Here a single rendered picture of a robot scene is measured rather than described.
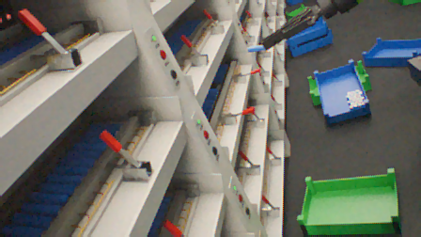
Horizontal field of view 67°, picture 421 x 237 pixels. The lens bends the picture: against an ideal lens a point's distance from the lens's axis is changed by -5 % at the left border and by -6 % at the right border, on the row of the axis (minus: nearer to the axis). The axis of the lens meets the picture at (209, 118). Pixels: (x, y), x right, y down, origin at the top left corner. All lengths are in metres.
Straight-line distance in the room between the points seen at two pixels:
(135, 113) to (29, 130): 0.30
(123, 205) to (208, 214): 0.24
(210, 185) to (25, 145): 0.44
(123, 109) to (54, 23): 0.20
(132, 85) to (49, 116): 0.26
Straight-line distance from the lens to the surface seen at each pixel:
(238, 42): 1.28
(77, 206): 0.47
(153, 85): 0.61
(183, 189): 0.70
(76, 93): 0.43
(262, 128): 1.23
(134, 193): 0.49
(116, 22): 0.58
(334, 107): 1.69
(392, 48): 2.19
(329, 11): 1.02
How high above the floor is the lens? 0.89
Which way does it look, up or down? 24 degrees down
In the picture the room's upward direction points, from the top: 27 degrees counter-clockwise
